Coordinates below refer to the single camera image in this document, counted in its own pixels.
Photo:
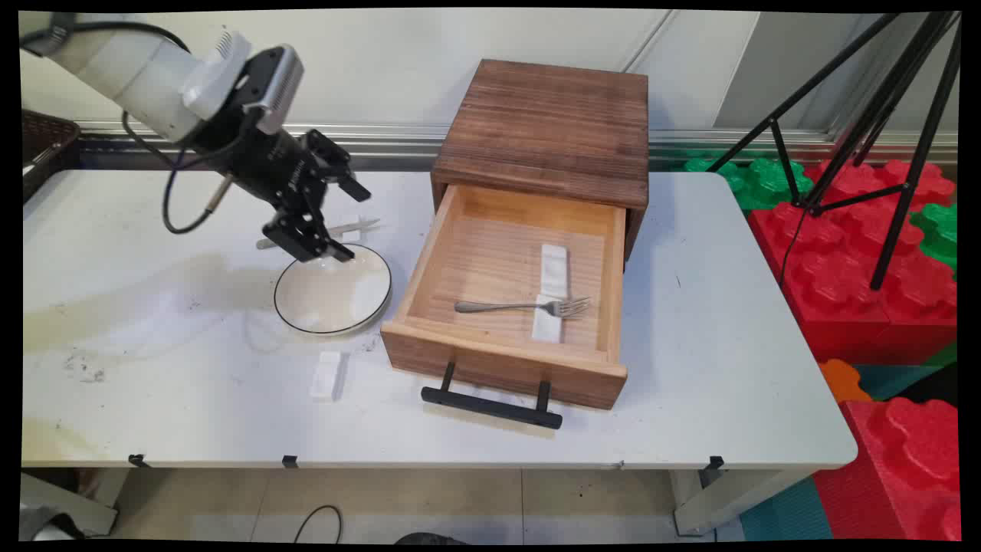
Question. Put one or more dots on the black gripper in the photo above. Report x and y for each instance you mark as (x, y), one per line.
(268, 165)

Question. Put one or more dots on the silver serrated table knife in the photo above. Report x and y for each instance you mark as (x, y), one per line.
(360, 226)

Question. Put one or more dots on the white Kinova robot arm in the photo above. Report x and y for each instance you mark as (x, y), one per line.
(138, 69)

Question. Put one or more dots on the white plate with dark rim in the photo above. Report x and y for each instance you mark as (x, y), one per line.
(329, 299)

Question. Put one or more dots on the white ceramic cutlery rest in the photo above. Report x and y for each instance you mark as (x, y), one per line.
(554, 268)
(326, 376)
(547, 328)

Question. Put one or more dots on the silver metal fork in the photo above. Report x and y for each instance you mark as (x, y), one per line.
(490, 307)

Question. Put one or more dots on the brown wooden drawer cabinet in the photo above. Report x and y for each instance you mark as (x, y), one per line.
(552, 123)

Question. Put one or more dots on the dark brown wicker basket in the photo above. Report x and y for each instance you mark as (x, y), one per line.
(46, 142)

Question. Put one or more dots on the green foam block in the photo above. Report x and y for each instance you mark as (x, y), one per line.
(939, 230)
(762, 184)

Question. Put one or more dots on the white table leg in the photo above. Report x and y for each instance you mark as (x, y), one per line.
(720, 502)

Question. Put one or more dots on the large red foam block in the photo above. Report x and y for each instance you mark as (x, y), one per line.
(904, 468)
(851, 291)

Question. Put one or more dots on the orange foam piece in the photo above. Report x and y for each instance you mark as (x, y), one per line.
(843, 379)

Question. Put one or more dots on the aluminium wall rail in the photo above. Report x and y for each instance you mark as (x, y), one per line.
(398, 136)

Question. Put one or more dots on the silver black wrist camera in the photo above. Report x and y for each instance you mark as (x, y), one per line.
(280, 88)

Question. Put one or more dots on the black camera tripod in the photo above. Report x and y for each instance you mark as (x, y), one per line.
(912, 176)

